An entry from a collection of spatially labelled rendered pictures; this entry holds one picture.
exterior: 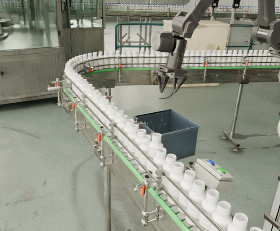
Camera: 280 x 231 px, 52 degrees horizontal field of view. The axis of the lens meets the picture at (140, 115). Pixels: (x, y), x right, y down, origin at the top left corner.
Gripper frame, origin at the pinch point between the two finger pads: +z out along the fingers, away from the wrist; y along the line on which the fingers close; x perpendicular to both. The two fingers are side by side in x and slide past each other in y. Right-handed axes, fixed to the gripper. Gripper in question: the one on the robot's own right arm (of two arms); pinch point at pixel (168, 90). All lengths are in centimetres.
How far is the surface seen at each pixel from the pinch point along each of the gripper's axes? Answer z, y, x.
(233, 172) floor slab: 113, -171, -81
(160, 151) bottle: 24.3, 0.1, 4.3
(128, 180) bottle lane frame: 49, 2, -13
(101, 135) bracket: 34.4, 9.9, -31.6
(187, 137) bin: 42, -53, -38
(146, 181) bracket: 31.4, 10.1, 12.5
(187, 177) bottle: 23.4, 1.8, 23.9
